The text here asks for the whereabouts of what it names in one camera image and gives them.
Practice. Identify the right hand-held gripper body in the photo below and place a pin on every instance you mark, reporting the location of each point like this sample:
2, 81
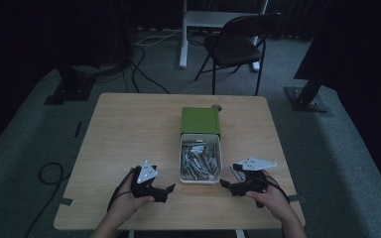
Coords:
253, 183

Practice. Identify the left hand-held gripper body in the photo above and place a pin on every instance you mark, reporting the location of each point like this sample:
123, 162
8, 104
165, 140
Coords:
144, 185

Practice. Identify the white drawer tray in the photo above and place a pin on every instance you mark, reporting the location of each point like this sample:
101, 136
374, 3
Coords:
182, 180

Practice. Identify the pile of silver metal pieces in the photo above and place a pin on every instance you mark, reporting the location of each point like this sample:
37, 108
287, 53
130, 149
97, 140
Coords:
200, 160

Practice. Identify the green box sleeve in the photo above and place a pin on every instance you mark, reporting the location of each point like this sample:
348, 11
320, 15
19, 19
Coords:
200, 120

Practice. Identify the person's left hand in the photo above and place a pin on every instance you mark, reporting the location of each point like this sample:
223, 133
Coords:
124, 205

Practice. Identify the person's right hand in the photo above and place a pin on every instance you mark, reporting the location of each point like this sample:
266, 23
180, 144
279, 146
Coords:
274, 201

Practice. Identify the white table leg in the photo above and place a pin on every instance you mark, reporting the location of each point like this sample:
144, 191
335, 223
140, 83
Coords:
240, 234
131, 234

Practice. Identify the grey tape piece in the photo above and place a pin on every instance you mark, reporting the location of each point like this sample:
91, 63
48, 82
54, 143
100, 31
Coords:
66, 201
297, 198

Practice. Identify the grey round table grommet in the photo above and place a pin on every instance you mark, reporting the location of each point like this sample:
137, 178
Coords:
217, 106

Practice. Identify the black floor strip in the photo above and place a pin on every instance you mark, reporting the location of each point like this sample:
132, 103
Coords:
78, 129

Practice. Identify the black stand base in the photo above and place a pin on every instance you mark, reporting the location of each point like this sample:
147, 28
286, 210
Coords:
71, 91

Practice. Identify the black folding chair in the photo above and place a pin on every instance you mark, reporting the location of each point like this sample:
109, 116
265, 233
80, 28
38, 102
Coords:
233, 49

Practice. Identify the black stand with base plate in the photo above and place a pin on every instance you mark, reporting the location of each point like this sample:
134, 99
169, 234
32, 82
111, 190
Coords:
306, 99

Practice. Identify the white desk frame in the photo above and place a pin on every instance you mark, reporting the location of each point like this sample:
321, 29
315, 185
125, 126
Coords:
208, 19

